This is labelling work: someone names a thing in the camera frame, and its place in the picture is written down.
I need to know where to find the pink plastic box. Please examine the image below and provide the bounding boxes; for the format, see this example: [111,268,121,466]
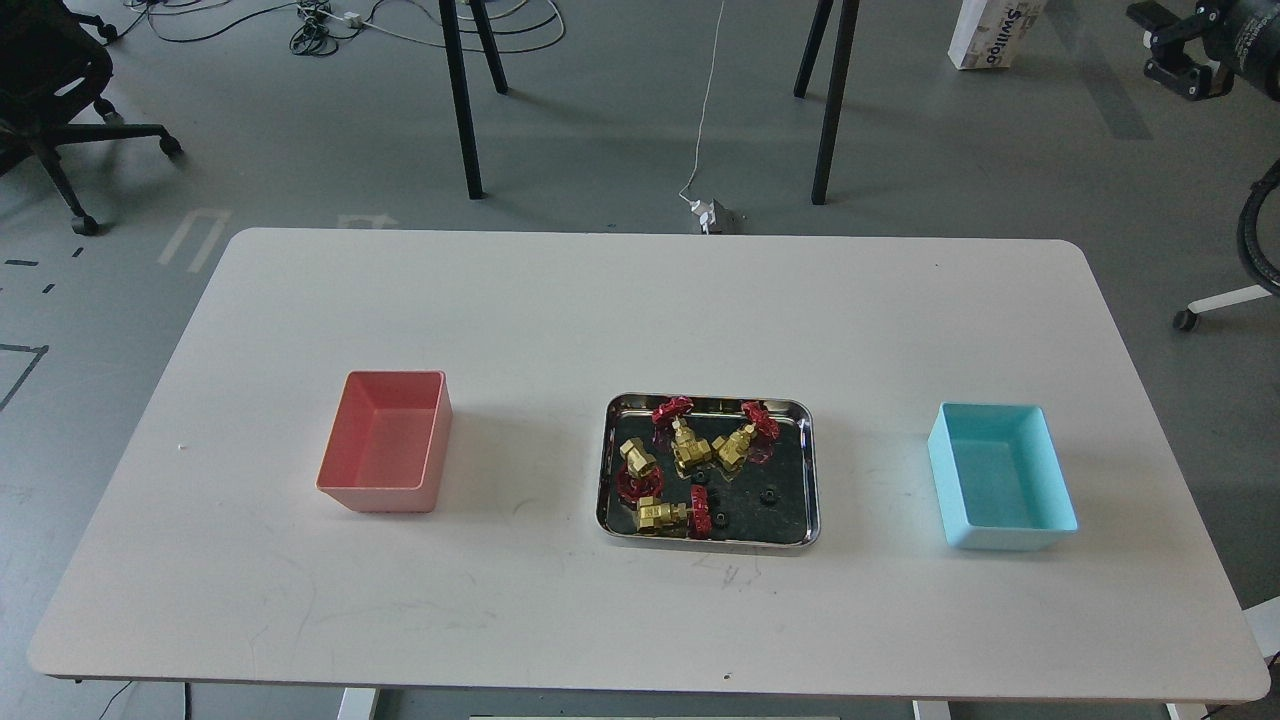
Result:
[315,370,453,512]

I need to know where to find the black office chair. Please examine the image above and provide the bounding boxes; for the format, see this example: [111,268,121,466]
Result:
[1,1,182,236]

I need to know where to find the black table legs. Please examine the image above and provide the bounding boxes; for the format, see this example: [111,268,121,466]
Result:
[792,1,861,206]
[438,1,509,200]

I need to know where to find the black corrugated hose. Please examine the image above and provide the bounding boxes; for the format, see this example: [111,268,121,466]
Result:
[1236,160,1280,299]

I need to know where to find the light blue plastic box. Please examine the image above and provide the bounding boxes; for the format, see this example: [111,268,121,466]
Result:
[927,402,1079,551]

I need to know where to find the black table legs right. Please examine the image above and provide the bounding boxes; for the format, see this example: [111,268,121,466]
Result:
[792,1,861,206]

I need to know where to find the shiny metal tray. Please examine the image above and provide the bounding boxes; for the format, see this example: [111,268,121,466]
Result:
[595,393,820,550]

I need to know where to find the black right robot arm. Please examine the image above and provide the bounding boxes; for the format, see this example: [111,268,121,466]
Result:
[1125,1,1279,101]

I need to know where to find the white power cable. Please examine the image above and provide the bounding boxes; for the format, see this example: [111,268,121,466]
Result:
[678,0,726,213]

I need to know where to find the brass valve red handle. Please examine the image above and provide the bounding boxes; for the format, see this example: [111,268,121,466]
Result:
[636,486,713,541]
[652,396,714,475]
[710,400,781,473]
[614,438,666,509]

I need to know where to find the tangled floor cables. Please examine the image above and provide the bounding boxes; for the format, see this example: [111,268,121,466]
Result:
[96,0,567,56]

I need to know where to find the white cardboard box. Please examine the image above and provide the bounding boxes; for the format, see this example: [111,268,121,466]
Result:
[948,1,1047,70]

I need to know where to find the grey floor power socket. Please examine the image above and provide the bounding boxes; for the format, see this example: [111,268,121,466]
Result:
[691,199,739,234]

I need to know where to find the black table legs left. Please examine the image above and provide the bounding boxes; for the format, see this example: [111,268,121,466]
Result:
[438,1,509,200]

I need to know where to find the white wheeled stand base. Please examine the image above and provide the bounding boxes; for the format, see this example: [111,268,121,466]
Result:
[1171,284,1277,332]

